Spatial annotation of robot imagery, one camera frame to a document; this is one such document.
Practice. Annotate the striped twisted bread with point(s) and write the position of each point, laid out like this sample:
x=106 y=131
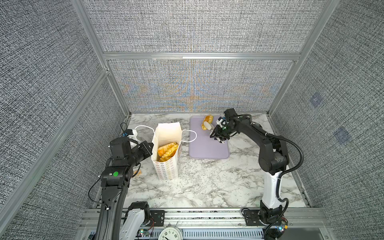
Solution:
x=166 y=152

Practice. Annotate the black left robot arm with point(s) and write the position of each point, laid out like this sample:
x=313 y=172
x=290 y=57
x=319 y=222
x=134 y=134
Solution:
x=115 y=180

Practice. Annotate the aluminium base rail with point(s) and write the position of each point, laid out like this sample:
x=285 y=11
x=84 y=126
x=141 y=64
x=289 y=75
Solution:
x=234 y=224

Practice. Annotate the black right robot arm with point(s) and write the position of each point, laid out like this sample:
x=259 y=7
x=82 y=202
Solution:
x=273 y=159

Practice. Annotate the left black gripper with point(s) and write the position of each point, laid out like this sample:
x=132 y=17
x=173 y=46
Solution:
x=147 y=152

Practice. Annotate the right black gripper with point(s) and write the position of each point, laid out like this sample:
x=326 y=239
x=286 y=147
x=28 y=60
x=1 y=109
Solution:
x=217 y=135

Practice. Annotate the white patterned paper bag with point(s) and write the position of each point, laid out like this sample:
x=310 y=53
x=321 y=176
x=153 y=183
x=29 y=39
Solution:
x=167 y=141

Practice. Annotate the lilac plastic tray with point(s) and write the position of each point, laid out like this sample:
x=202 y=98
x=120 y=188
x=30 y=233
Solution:
x=204 y=147

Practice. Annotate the long glazed bread stick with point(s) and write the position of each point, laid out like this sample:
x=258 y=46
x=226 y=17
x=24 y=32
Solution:
x=207 y=123

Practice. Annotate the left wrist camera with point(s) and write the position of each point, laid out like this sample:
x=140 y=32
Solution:
x=123 y=146

